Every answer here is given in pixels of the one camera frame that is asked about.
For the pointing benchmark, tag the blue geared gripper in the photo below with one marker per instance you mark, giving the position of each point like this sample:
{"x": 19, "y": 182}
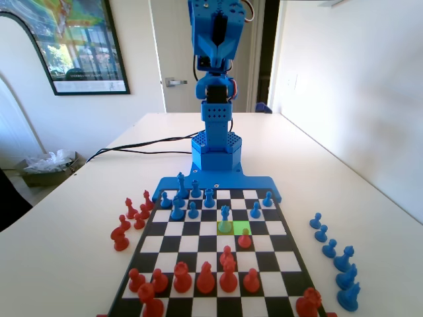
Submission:
{"x": 216, "y": 49}

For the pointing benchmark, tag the moved blue pawn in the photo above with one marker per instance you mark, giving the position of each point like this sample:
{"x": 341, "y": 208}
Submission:
{"x": 225, "y": 213}

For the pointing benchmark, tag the blue chess king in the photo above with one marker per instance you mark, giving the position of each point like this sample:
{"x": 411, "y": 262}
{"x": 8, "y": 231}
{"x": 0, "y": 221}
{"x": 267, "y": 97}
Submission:
{"x": 181, "y": 188}

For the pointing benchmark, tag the blue chess rook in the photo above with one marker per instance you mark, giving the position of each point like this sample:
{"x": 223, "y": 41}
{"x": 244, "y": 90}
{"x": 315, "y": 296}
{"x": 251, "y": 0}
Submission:
{"x": 208, "y": 199}
{"x": 195, "y": 191}

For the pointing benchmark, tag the blue chess pawn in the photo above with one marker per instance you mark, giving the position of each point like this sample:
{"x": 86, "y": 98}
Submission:
{"x": 329, "y": 250}
{"x": 267, "y": 200}
{"x": 321, "y": 235}
{"x": 192, "y": 213}
{"x": 315, "y": 222}
{"x": 254, "y": 212}
{"x": 165, "y": 201}

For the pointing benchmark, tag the red chess bishop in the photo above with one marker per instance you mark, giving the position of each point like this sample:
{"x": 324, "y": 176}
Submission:
{"x": 147, "y": 202}
{"x": 205, "y": 280}
{"x": 131, "y": 210}

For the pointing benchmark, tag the red chess pawn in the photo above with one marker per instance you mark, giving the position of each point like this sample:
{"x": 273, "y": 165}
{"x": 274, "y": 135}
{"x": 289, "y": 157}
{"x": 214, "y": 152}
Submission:
{"x": 226, "y": 253}
{"x": 144, "y": 213}
{"x": 124, "y": 224}
{"x": 252, "y": 282}
{"x": 159, "y": 282}
{"x": 244, "y": 240}
{"x": 136, "y": 282}
{"x": 138, "y": 223}

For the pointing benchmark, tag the red chess knight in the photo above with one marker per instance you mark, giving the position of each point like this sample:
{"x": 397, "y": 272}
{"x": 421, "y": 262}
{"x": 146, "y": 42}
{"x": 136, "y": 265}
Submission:
{"x": 119, "y": 241}

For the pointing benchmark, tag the red chess king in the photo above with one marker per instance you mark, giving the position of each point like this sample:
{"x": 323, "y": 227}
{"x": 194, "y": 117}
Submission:
{"x": 228, "y": 279}

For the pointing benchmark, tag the red chess queen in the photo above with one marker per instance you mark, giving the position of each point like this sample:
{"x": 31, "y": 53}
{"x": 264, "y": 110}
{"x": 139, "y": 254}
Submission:
{"x": 182, "y": 280}

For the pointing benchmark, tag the red chess rook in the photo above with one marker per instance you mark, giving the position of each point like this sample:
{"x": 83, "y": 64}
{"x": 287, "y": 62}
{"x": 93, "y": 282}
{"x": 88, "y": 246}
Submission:
{"x": 150, "y": 302}
{"x": 309, "y": 303}

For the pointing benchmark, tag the blue chess knight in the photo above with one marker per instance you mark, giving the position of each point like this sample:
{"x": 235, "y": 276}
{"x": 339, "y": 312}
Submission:
{"x": 346, "y": 280}
{"x": 349, "y": 298}

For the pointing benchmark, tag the white door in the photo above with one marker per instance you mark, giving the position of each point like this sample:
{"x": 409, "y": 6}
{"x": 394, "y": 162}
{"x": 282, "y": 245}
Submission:
{"x": 175, "y": 49}

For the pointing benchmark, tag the framed poster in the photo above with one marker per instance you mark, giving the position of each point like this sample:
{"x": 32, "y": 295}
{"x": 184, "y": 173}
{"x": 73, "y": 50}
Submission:
{"x": 86, "y": 49}

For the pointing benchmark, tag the clear plastic bag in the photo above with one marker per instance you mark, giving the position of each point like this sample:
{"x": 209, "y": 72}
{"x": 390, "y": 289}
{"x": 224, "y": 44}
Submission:
{"x": 46, "y": 162}

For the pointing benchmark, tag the cardboard box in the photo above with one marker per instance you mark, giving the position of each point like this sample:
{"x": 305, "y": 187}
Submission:
{"x": 43, "y": 178}

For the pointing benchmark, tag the black and white chessboard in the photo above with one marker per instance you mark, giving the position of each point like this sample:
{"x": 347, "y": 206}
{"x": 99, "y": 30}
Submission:
{"x": 274, "y": 264}

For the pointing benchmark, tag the person in dark clothing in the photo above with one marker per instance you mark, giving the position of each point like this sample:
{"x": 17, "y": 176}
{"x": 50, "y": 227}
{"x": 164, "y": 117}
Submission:
{"x": 10, "y": 204}

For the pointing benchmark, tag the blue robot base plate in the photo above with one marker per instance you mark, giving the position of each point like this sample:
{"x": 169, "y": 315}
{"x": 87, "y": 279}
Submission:
{"x": 228, "y": 181}

